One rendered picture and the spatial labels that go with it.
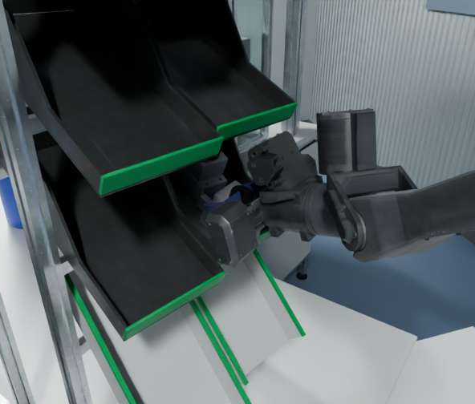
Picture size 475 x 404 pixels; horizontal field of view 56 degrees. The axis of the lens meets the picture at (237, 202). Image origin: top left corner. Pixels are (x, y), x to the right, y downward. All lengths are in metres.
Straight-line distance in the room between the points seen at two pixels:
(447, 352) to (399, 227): 0.65
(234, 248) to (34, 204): 0.20
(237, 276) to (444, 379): 0.43
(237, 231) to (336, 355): 0.51
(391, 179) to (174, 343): 0.36
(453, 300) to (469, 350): 1.58
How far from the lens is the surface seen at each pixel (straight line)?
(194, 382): 0.64
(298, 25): 1.87
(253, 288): 0.73
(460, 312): 2.53
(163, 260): 0.53
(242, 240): 0.47
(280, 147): 0.48
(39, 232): 0.48
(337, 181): 0.41
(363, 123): 0.43
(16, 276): 1.20
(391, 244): 0.37
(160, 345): 0.62
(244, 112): 0.54
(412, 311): 2.44
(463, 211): 0.31
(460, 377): 0.96
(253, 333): 0.71
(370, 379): 0.89
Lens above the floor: 1.52
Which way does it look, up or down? 28 degrees down
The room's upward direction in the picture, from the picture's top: straight up
